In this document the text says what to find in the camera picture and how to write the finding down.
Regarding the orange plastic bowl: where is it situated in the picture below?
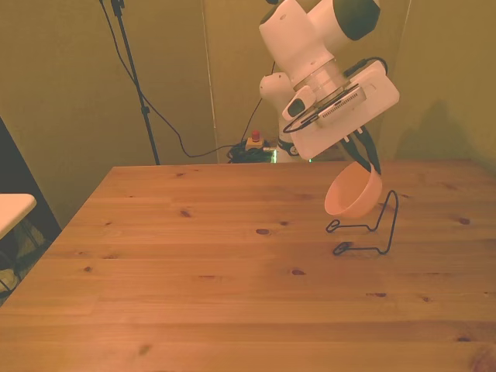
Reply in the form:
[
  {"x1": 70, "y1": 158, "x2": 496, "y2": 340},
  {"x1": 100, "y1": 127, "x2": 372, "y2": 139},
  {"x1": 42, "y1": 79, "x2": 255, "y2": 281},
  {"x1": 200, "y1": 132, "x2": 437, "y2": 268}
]
[{"x1": 324, "y1": 161, "x2": 384, "y2": 219}]

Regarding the black panel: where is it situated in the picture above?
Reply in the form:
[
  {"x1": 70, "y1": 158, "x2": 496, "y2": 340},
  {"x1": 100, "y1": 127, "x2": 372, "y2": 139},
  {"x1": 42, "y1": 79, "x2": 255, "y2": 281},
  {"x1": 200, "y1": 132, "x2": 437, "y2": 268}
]
[{"x1": 0, "y1": 115, "x2": 63, "y2": 280}]

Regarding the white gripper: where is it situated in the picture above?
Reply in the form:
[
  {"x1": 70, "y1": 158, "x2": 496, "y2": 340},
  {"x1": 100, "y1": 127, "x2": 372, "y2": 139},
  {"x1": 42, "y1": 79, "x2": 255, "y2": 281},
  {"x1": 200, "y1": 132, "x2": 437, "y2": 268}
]
[{"x1": 288, "y1": 61, "x2": 401, "y2": 176}]

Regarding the long black hanging cable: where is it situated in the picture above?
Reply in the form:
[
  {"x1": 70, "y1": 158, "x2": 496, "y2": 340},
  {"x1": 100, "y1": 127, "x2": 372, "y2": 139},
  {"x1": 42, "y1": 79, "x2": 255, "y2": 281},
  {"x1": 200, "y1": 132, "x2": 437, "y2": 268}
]
[{"x1": 98, "y1": 0, "x2": 249, "y2": 159}]

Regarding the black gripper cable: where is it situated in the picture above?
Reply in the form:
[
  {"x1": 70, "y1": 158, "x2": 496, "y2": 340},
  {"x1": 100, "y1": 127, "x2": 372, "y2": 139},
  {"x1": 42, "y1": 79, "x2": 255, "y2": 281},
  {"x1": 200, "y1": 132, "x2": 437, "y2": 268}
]
[{"x1": 343, "y1": 57, "x2": 390, "y2": 77}]

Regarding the black tripod stand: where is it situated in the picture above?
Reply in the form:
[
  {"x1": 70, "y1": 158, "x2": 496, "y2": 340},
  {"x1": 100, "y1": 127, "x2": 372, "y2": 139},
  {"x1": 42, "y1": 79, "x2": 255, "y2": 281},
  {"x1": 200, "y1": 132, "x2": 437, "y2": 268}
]
[{"x1": 109, "y1": 0, "x2": 161, "y2": 166}]

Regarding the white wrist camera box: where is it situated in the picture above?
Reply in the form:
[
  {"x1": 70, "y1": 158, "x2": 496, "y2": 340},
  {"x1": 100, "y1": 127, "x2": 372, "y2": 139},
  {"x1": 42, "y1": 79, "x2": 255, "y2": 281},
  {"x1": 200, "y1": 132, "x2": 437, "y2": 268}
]
[{"x1": 315, "y1": 85, "x2": 368, "y2": 129}]

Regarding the black camera cable loop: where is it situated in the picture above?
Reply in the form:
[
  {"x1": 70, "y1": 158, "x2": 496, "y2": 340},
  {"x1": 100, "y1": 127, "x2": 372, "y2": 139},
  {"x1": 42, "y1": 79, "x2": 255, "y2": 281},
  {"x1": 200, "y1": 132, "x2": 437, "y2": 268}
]
[{"x1": 282, "y1": 109, "x2": 323, "y2": 135}]

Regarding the black wire bowl stand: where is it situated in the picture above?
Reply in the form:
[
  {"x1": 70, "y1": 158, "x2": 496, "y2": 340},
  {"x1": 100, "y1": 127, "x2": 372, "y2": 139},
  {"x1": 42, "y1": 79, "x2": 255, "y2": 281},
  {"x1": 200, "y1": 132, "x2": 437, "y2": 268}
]
[{"x1": 325, "y1": 189, "x2": 400, "y2": 257}]

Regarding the red yellow emergency stop button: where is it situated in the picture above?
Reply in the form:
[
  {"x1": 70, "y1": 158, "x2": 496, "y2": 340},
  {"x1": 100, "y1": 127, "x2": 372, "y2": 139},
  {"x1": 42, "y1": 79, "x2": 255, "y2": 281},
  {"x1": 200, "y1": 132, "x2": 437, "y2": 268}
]
[{"x1": 246, "y1": 129, "x2": 267, "y2": 151}]

